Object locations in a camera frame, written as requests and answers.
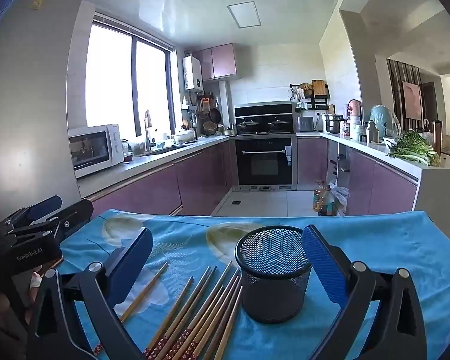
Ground steel kitchen faucet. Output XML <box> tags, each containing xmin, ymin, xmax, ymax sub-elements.
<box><xmin>144</xmin><ymin>109</ymin><xmax>153</xmax><ymax>153</ymax></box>

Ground dark slatted wall panel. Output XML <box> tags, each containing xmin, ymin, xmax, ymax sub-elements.
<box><xmin>386</xmin><ymin>59</ymin><xmax>423</xmax><ymax>133</ymax></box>

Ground purple base cabinets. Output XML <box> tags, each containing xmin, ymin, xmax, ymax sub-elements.
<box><xmin>296</xmin><ymin>137</ymin><xmax>421</xmax><ymax>217</ymax></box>
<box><xmin>79</xmin><ymin>137</ymin><xmax>236</xmax><ymax>218</ymax></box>

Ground kitchen window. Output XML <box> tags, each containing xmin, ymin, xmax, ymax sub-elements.
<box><xmin>84</xmin><ymin>14</ymin><xmax>176</xmax><ymax>137</ymax></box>

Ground kitchen sink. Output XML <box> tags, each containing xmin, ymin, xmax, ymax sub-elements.
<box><xmin>144</xmin><ymin>143</ymin><xmax>196</xmax><ymax>157</ymax></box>

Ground white pot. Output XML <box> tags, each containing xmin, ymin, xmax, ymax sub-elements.
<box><xmin>173</xmin><ymin>129</ymin><xmax>196</xmax><ymax>144</ymax></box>

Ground brown interior door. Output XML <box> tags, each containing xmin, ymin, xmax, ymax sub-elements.
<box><xmin>421</xmin><ymin>81</ymin><xmax>438</xmax><ymax>125</ymax></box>

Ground bunch of green vegetables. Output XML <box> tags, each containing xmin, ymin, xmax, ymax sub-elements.
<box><xmin>388</xmin><ymin>129</ymin><xmax>442</xmax><ymax>166</ymax></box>

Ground yellow cooking oil bottle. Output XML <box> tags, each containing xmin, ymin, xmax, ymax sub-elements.
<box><xmin>312</xmin><ymin>181</ymin><xmax>332</xmax><ymax>216</ymax></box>

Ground blue floral tablecloth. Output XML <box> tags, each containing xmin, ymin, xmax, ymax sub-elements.
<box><xmin>58</xmin><ymin>208</ymin><xmax>450</xmax><ymax>360</ymax></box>

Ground black mesh utensil holder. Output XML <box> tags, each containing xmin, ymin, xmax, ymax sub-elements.
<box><xmin>235</xmin><ymin>226</ymin><xmax>313</xmax><ymax>324</ymax></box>

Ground black built-in oven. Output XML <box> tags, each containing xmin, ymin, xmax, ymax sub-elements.
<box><xmin>234</xmin><ymin>135</ymin><xmax>298</xmax><ymax>192</ymax></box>

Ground ceiling light panel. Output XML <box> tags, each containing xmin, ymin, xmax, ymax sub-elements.
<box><xmin>226</xmin><ymin>2</ymin><xmax>260</xmax><ymax>29</ymax></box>

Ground pink wall cabinet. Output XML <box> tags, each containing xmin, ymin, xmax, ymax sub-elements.
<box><xmin>196</xmin><ymin>43</ymin><xmax>238</xmax><ymax>82</ymax></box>

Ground grey refrigerator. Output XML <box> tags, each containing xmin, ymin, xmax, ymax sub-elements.
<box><xmin>0</xmin><ymin>0</ymin><xmax>92</xmax><ymax>226</ymax></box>

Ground black stove with hood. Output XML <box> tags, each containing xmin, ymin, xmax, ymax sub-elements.
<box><xmin>234</xmin><ymin>102</ymin><xmax>294</xmax><ymax>136</ymax></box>

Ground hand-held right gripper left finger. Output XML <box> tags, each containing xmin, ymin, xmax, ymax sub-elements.
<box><xmin>26</xmin><ymin>227</ymin><xmax>154</xmax><ymax>360</ymax></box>

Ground steel stock pot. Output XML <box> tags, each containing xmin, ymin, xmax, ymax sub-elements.
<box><xmin>324</xmin><ymin>113</ymin><xmax>344</xmax><ymax>134</ymax></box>

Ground white plastic bags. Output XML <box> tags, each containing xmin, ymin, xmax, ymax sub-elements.
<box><xmin>327</xmin><ymin>182</ymin><xmax>350</xmax><ymax>216</ymax></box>

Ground white microwave oven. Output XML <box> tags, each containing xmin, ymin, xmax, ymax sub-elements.
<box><xmin>68</xmin><ymin>124</ymin><xmax>125</xmax><ymax>179</ymax></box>

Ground pink electric kettle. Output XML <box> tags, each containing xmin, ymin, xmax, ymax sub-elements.
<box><xmin>347</xmin><ymin>99</ymin><xmax>363</xmax><ymax>121</ymax></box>

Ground brown tumbler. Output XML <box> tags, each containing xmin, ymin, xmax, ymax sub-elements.
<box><xmin>431</xmin><ymin>119</ymin><xmax>443</xmax><ymax>157</ymax></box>

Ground bunch of wooden chopsticks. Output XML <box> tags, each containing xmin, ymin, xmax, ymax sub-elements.
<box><xmin>142</xmin><ymin>260</ymin><xmax>244</xmax><ymax>360</ymax></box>

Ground person's left hand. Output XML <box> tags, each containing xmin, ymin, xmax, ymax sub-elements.
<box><xmin>25</xmin><ymin>258</ymin><xmax>62</xmax><ymax>301</ymax></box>

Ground black wall rack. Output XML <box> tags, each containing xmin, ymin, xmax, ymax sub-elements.
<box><xmin>289</xmin><ymin>80</ymin><xmax>331</xmax><ymax>110</ymax></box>

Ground white gas water heater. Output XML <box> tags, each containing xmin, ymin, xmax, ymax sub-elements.
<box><xmin>182</xmin><ymin>56</ymin><xmax>203</xmax><ymax>91</ymax></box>

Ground wooden cutting board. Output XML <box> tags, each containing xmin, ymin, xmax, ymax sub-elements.
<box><xmin>311</xmin><ymin>79</ymin><xmax>330</xmax><ymax>98</ymax></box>

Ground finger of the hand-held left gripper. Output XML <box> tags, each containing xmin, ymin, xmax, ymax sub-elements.
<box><xmin>0</xmin><ymin>195</ymin><xmax>63</xmax><ymax>230</ymax></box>
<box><xmin>0</xmin><ymin>199</ymin><xmax>94</xmax><ymax>242</ymax></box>

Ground pink wall painting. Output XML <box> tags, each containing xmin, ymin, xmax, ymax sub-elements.
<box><xmin>402</xmin><ymin>81</ymin><xmax>423</xmax><ymax>121</ymax></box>

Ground wooden chopstick red patterned handle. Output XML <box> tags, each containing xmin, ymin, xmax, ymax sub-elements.
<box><xmin>93</xmin><ymin>262</ymin><xmax>169</xmax><ymax>359</ymax></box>

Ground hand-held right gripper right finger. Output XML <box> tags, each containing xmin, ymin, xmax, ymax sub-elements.
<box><xmin>302</xmin><ymin>224</ymin><xmax>428</xmax><ymax>360</ymax></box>

